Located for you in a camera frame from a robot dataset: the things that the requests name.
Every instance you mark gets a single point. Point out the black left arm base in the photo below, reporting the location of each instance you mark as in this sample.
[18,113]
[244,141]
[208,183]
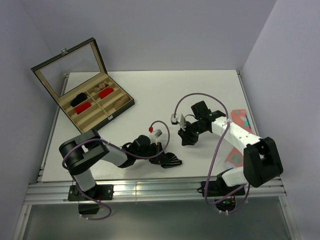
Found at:
[100,192]

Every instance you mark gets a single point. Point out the beige rolled sock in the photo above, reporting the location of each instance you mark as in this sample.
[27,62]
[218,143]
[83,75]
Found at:
[101,86]

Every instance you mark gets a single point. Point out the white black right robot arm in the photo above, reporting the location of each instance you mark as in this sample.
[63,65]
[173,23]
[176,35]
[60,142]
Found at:
[261,159]

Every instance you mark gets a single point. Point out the red rolled sock left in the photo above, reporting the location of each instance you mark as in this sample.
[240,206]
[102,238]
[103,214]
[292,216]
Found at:
[81,108]

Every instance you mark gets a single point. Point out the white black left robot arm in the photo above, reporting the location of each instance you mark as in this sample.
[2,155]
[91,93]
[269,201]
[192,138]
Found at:
[83,151]

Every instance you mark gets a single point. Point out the black compartment storage box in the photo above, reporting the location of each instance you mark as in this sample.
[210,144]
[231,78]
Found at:
[78,70]

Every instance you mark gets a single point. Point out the aluminium rail frame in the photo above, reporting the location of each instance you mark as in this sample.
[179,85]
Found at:
[270,202]

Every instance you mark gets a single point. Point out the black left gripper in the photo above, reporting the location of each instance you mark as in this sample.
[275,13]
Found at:
[159,159]

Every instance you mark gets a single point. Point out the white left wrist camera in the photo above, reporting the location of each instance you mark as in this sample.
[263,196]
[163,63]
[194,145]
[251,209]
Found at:
[157,133]

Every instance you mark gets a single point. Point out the tan ribbed sock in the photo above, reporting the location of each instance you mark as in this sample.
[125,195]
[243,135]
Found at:
[122,101]

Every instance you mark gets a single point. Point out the black white striped sock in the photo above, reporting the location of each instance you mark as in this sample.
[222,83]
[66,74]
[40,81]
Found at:
[172,160]

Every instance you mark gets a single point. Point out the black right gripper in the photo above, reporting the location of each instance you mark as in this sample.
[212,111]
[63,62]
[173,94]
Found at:
[187,139]

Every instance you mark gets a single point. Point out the red rolled sock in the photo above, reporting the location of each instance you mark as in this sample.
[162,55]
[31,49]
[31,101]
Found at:
[81,108]
[105,92]

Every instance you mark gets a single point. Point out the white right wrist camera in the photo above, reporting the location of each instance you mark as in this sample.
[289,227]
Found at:
[178,119]

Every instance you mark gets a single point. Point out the red rolled sock right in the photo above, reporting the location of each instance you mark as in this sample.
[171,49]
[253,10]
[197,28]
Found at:
[105,92]

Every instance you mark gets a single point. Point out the black rolled sock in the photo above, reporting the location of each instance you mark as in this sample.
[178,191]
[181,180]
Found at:
[81,97]

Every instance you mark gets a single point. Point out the pink patterned sock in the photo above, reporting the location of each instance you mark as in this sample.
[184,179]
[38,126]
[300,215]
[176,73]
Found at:
[235,158]

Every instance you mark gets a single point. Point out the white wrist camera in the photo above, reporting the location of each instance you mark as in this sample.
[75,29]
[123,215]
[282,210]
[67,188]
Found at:
[157,133]
[178,119]

